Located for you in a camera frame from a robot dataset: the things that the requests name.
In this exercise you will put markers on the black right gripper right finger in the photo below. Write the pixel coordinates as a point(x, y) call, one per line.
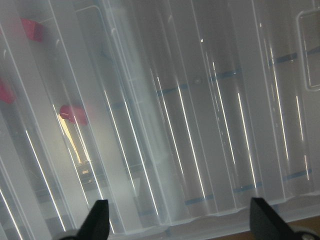
point(266, 224)

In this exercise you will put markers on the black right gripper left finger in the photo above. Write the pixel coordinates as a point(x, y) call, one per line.
point(96, 224)

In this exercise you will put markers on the clear ribbed box lid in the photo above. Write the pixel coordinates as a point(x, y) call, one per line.
point(193, 108)

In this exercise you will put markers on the red block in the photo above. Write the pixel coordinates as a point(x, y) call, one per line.
point(6, 93)
point(33, 30)
point(74, 114)

